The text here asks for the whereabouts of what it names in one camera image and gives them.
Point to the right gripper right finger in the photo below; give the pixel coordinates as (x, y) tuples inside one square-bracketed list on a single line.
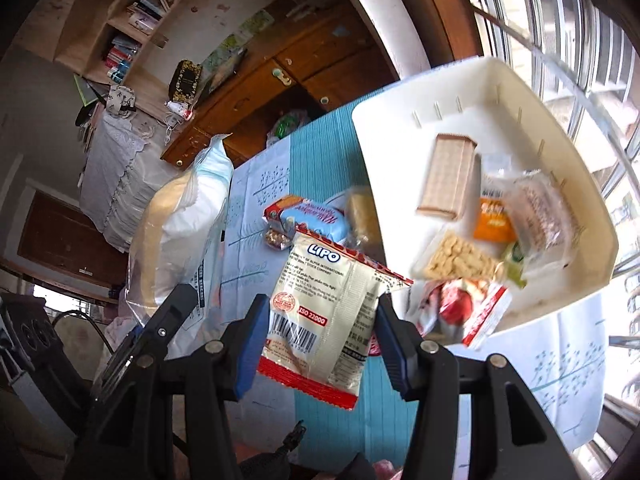
[(511, 437)]

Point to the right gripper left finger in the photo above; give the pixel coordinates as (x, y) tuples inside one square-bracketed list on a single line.
[(137, 444)]

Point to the large brown cake bag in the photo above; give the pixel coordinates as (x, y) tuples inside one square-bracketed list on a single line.
[(178, 241)]

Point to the white red Lipo packet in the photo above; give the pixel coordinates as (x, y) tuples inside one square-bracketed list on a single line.
[(322, 312)]

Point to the red white candy bag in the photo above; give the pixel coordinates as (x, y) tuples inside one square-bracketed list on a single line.
[(460, 311)]

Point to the clear bag brown snack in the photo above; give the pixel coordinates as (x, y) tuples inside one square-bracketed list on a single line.
[(450, 256)]

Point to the yellow cake clear packet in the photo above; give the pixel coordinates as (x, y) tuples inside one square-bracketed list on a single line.
[(362, 218)]

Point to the small nut snack packet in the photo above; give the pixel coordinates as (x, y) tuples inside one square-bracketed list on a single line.
[(278, 240)]

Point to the orange label snack packet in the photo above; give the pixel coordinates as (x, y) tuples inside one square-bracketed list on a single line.
[(492, 222)]

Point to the white lace covered furniture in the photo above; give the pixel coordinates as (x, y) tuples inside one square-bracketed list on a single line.
[(123, 172)]

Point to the blue white biscuit pack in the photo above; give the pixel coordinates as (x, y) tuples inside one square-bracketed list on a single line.
[(285, 214)]

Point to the clear wrapped cracker packet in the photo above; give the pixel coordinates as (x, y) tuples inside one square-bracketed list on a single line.
[(543, 221)]

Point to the brown wafer biscuit pack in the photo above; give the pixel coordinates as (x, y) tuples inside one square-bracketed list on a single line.
[(448, 177)]

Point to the small white red bottle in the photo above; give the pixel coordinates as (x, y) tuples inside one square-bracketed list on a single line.
[(181, 109)]

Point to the white plastic storage bin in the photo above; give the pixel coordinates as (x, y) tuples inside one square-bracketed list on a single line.
[(484, 99)]

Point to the ornate black gold box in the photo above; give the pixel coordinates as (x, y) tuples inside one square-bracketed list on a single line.
[(183, 86)]

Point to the wooden desk with drawers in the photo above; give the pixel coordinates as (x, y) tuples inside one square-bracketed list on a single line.
[(317, 63)]

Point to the wooden bookshelf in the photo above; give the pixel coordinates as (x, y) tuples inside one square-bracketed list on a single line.
[(106, 41)]

